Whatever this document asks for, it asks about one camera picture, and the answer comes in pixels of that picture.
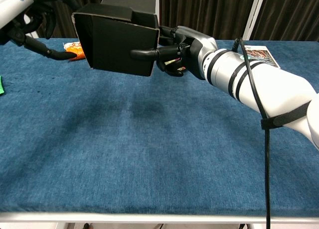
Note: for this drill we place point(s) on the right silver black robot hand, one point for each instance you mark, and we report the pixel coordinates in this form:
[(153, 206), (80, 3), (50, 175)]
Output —
[(197, 47)]

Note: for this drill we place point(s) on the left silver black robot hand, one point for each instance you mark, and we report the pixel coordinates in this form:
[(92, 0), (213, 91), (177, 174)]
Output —
[(15, 7)]

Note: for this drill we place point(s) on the black cardboard folding box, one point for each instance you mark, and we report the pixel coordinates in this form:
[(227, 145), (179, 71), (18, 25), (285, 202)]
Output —
[(112, 44)]

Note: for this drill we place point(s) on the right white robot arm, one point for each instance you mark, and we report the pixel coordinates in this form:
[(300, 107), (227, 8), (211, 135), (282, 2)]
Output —
[(261, 89)]

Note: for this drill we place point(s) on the white picture card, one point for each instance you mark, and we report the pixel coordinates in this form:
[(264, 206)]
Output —
[(261, 56)]

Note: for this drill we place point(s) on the orange snack packet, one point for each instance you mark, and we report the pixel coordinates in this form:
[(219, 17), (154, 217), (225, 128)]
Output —
[(77, 48)]

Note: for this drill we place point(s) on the green sachet packet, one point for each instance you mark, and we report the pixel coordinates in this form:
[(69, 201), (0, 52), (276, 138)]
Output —
[(1, 85)]

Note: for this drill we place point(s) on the blue table mat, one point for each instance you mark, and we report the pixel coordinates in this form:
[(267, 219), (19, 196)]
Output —
[(149, 151)]

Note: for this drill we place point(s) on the white frame post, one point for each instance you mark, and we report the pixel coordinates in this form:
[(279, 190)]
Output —
[(254, 15), (157, 2)]

